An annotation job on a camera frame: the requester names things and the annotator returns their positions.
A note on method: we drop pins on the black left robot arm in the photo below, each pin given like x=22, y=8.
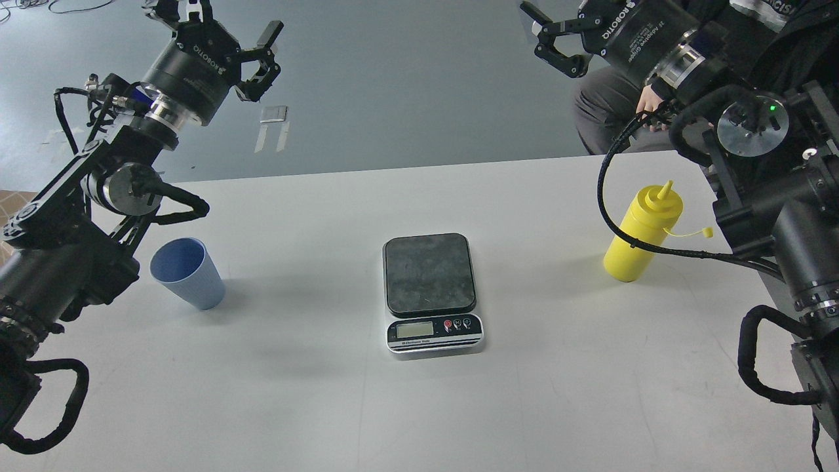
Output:
x=74, y=242

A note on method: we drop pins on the seated person in dark clothes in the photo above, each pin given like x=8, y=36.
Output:
x=774, y=45

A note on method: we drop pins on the grey floor plate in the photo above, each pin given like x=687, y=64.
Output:
x=273, y=114

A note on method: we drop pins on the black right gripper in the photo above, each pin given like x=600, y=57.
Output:
x=633, y=36

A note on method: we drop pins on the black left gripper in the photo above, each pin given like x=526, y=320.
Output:
x=193, y=69

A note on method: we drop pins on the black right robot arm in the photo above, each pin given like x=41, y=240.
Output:
x=748, y=90

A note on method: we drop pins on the yellow squeeze bottle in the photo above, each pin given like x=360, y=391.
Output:
x=650, y=218

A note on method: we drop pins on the black digital kitchen scale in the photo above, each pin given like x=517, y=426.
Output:
x=430, y=295

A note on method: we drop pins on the blue ribbed plastic cup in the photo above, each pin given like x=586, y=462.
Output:
x=185, y=267

